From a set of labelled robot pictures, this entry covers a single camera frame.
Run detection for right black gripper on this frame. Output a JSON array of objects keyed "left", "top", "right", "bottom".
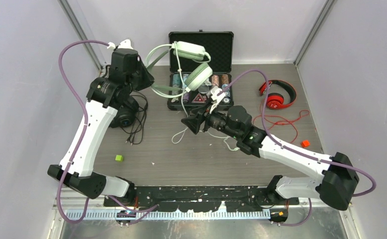
[{"left": 182, "top": 100, "right": 241, "bottom": 139}]

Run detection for mint green headphones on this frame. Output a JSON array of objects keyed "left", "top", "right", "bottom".
[{"left": 146, "top": 41, "right": 213, "bottom": 99}]

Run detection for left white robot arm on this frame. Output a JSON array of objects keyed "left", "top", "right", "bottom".
[{"left": 47, "top": 47, "right": 154, "bottom": 206}]

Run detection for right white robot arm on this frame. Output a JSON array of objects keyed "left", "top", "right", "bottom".
[{"left": 181, "top": 106, "right": 359, "bottom": 211}]

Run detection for blue black headphones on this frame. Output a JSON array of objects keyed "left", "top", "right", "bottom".
[{"left": 109, "top": 96, "right": 139, "bottom": 128}]

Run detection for red headphones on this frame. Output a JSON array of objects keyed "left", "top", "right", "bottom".
[{"left": 266, "top": 80, "right": 297, "bottom": 110}]

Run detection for green cube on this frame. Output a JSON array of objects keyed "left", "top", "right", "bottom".
[{"left": 115, "top": 155, "right": 124, "bottom": 162}]

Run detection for black poker chip case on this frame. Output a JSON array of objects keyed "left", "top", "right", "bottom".
[{"left": 167, "top": 30, "right": 234, "bottom": 111}]

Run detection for orange cube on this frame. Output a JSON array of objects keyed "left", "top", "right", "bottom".
[{"left": 301, "top": 140, "right": 310, "bottom": 148}]

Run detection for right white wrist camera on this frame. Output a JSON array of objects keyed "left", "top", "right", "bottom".
[{"left": 206, "top": 86, "right": 225, "bottom": 113}]

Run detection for black headphone cable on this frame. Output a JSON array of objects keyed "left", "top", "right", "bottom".
[{"left": 124, "top": 92, "right": 149, "bottom": 146}]

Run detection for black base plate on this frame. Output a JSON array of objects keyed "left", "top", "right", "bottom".
[{"left": 117, "top": 186, "right": 299, "bottom": 213}]

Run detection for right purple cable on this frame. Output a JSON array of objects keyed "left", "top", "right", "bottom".
[{"left": 219, "top": 69, "right": 377, "bottom": 227}]

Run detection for purple cable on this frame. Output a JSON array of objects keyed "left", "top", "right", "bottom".
[
  {"left": 56, "top": 40, "right": 160, "bottom": 225},
  {"left": 219, "top": 69, "right": 377, "bottom": 227}
]

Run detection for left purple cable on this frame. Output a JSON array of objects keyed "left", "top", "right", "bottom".
[{"left": 56, "top": 40, "right": 160, "bottom": 225}]

